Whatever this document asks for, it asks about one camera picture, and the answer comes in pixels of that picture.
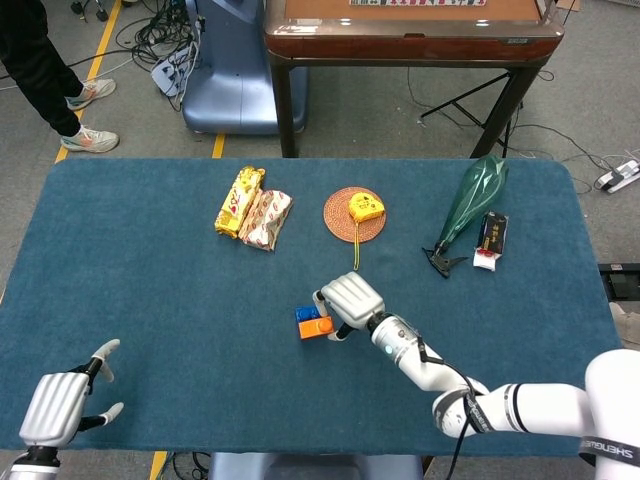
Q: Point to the blue felt table cover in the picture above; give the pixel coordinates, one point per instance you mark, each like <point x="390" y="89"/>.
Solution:
<point x="200" y="350"/>

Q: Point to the blue toy block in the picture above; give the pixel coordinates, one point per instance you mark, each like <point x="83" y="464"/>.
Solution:
<point x="305" y="314"/>

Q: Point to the white multi-socket adapter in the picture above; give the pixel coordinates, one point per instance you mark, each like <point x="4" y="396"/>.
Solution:
<point x="170" y="72"/>

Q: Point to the white red snack packet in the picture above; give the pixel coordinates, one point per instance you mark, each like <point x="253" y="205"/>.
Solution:
<point x="267" y="220"/>

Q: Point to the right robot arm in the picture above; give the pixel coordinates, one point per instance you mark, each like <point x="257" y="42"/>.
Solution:
<point x="525" y="405"/>

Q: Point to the standing person black trousers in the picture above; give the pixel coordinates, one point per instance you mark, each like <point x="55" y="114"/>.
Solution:
<point x="35" y="65"/>

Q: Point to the orange toy block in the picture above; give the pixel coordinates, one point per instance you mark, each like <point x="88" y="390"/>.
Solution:
<point x="312" y="329"/>

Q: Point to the blue-grey own robot base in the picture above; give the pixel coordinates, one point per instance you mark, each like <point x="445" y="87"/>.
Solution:
<point x="310" y="467"/>

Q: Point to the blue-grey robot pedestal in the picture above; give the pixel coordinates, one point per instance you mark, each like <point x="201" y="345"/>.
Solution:
<point x="235" y="90"/>

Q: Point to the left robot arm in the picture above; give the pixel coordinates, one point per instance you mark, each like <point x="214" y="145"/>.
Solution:
<point x="30" y="465"/>

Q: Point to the yellow tape measure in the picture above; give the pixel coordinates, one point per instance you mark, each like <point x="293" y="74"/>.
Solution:
<point x="366" y="206"/>

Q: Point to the brown mahjong table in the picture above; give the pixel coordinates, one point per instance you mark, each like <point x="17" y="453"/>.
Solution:
<point x="415" y="45"/>

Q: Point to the round woven coaster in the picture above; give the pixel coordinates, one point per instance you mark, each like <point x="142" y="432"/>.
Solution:
<point x="337" y="220"/>

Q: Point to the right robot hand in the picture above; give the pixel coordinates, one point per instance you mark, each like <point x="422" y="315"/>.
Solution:
<point x="352" y="300"/>

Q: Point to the yellow snack packet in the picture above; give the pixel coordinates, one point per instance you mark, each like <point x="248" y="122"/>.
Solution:
<point x="240" y="202"/>

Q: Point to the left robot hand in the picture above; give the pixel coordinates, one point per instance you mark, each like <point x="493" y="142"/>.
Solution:
<point x="52" y="405"/>

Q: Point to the green spray bottle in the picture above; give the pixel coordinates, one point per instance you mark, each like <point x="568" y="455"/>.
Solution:
<point x="475" y="195"/>

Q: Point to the white power strip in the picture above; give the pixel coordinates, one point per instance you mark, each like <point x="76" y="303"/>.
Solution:
<point x="617" y="176"/>

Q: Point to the black chrome stool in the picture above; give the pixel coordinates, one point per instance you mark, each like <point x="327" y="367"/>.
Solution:
<point x="102" y="14"/>

